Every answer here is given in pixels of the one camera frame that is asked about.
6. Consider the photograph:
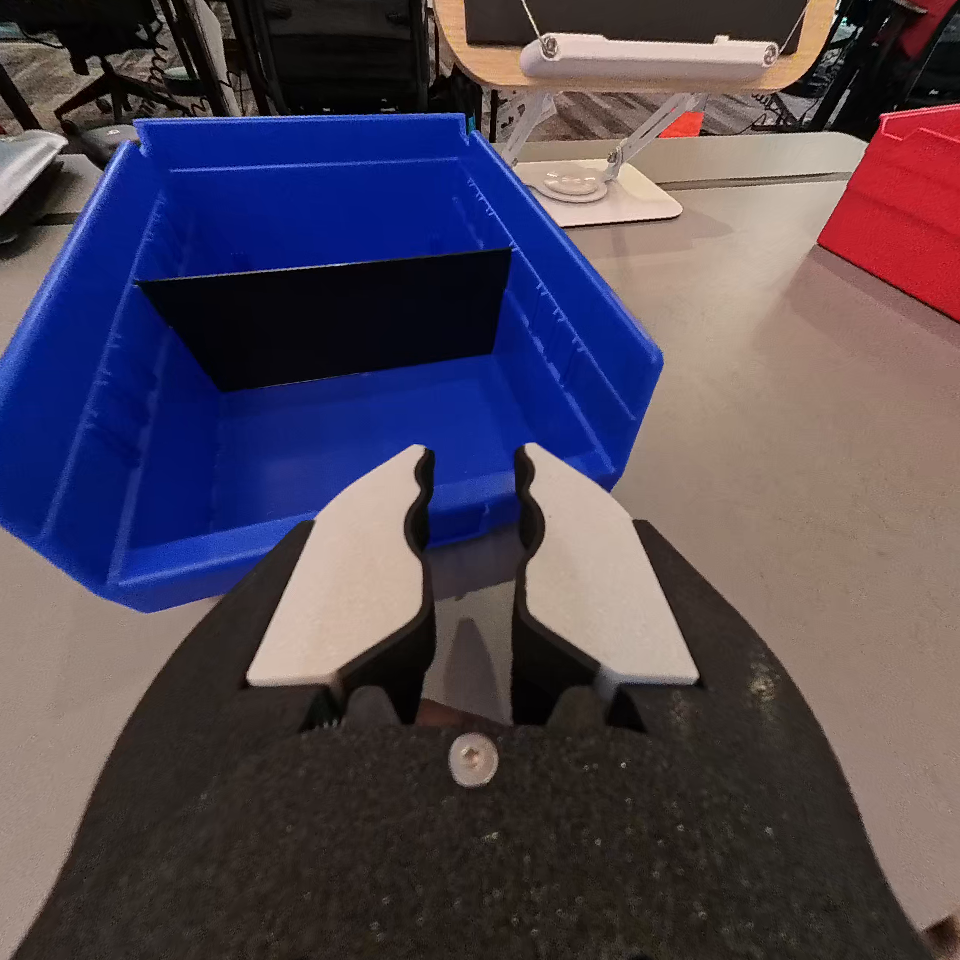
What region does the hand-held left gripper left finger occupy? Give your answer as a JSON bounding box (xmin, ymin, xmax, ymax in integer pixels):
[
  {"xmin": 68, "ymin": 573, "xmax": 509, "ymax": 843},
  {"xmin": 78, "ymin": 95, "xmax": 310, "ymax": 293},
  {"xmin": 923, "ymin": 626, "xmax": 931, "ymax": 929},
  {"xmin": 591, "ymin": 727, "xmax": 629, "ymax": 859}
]
[{"xmin": 246, "ymin": 444, "xmax": 438, "ymax": 725}]

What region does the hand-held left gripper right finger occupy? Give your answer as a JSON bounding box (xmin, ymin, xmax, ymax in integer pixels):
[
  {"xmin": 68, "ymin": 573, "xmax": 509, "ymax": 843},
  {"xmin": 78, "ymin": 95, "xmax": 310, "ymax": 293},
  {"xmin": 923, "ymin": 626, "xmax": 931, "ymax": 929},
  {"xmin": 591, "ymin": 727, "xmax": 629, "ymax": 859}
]
[{"xmin": 511, "ymin": 442, "xmax": 700, "ymax": 727}]

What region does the blue plastic bin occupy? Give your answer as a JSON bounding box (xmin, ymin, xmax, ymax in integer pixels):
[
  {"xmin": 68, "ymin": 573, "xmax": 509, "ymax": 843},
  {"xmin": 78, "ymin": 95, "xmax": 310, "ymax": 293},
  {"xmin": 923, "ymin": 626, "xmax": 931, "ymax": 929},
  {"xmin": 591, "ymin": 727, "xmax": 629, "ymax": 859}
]
[{"xmin": 0, "ymin": 112, "xmax": 665, "ymax": 615}]

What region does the red plastic bin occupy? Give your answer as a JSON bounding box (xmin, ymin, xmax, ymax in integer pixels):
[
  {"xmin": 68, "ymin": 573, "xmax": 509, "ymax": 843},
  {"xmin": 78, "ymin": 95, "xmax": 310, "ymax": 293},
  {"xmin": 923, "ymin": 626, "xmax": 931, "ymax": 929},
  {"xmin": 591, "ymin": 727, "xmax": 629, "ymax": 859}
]
[{"xmin": 817, "ymin": 105, "xmax": 960, "ymax": 325}]

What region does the silver pouch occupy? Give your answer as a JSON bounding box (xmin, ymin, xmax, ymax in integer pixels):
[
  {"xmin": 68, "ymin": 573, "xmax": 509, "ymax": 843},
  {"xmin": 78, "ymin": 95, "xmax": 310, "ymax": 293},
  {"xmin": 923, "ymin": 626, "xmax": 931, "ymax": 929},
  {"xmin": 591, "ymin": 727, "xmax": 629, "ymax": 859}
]
[{"xmin": 0, "ymin": 129, "xmax": 70, "ymax": 219}]

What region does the black mesh office chair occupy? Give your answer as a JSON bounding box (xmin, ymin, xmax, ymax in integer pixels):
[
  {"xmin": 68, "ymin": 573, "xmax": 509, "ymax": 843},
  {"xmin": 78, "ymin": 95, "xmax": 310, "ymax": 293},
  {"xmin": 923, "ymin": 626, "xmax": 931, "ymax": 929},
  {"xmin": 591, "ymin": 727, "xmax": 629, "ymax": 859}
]
[{"xmin": 247, "ymin": 0, "xmax": 436, "ymax": 114}]

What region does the white folding stand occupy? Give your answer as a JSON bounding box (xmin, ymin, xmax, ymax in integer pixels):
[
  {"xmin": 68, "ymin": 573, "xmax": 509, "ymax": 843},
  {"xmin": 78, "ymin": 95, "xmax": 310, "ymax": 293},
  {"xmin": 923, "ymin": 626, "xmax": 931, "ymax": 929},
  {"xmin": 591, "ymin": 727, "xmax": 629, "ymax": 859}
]
[{"xmin": 498, "ymin": 0, "xmax": 817, "ymax": 230}]

